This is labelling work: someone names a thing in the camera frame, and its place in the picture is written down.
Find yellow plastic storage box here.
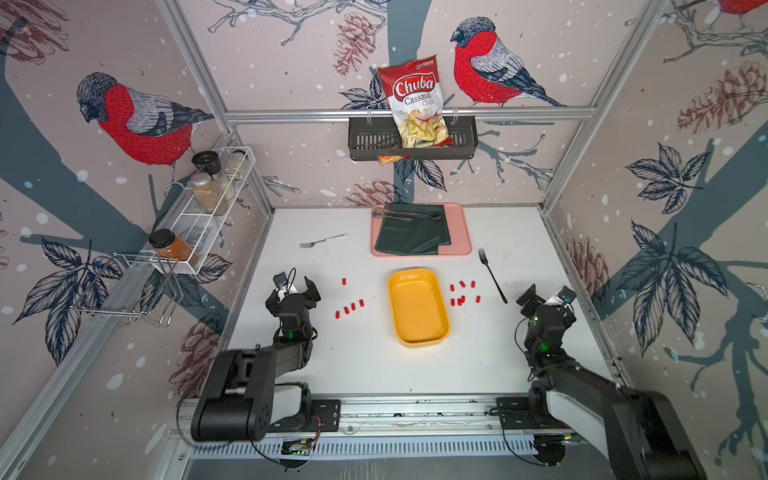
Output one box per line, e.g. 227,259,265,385
388,268,451,348

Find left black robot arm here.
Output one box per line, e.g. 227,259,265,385
190,273,321,442

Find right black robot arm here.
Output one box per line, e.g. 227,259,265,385
516,285,706,479

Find silver metal fork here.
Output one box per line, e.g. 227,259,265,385
299,233,348,249

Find black plastic fork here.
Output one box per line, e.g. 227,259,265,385
478,248,508,304

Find silver lid spice jar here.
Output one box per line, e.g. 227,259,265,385
189,172,227,216

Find pink plastic tray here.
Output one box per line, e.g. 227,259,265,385
370,203,473,258

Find left circuit board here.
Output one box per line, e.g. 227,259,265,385
280,438,315,458

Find clear pale spice jar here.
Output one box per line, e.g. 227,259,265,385
224,149,248,182

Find orange spice jar black lid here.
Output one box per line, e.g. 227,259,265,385
148,228,199,267

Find black tongs on tray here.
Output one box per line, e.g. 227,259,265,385
372,206,443,221

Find dark green folded cloth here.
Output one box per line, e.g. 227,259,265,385
375,203,451,256

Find Chuba cassava chips bag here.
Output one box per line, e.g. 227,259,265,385
377,56,453,149

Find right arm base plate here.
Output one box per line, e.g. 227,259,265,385
488,395,569,430

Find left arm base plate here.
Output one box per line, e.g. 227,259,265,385
268,399,341,433

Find white wire spice rack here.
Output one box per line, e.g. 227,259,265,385
139,146,254,276

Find chrome wire holder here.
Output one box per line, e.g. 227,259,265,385
71,253,187,328

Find black wire hanging basket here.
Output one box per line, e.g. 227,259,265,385
347,115,479,163

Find aluminium frame crossbar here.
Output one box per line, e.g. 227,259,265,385
225,106,599,125

